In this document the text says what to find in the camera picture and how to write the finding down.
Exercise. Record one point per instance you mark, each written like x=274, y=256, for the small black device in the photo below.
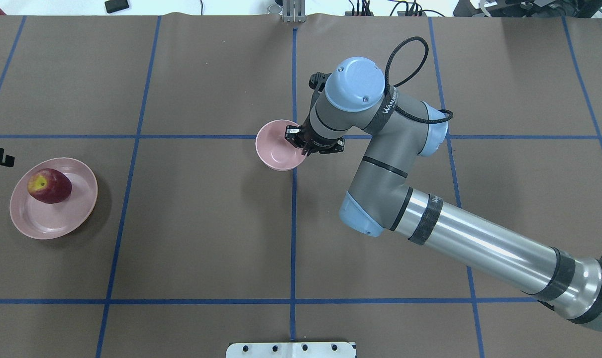
x=113, y=6

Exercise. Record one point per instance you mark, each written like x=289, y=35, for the aluminium frame post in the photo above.
x=293, y=11

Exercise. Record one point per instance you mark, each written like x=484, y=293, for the black laptop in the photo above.
x=527, y=8

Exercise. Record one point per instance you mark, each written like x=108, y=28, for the red apple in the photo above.
x=49, y=186

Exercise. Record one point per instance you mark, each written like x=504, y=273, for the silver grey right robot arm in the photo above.
x=357, y=94

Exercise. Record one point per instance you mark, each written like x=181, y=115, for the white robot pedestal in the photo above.
x=292, y=350

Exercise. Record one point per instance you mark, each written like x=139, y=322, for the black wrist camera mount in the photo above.
x=317, y=81

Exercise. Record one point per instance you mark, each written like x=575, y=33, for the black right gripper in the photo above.
x=315, y=141

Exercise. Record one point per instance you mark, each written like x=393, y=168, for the pink bowl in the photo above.
x=273, y=148

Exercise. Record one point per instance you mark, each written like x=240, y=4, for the pink plate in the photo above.
x=42, y=221

